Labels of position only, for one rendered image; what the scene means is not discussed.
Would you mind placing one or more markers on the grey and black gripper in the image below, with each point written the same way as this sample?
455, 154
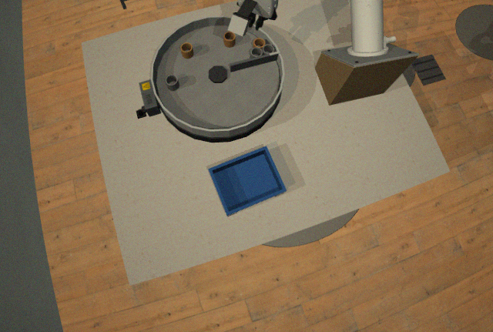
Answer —
265, 9

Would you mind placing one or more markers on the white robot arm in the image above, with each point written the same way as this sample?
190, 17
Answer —
367, 26

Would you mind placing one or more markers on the grey metal bushing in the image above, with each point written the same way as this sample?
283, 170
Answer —
256, 51
268, 48
171, 78

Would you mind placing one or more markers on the bronze bushing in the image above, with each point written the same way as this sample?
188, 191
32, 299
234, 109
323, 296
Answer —
229, 43
260, 42
187, 46

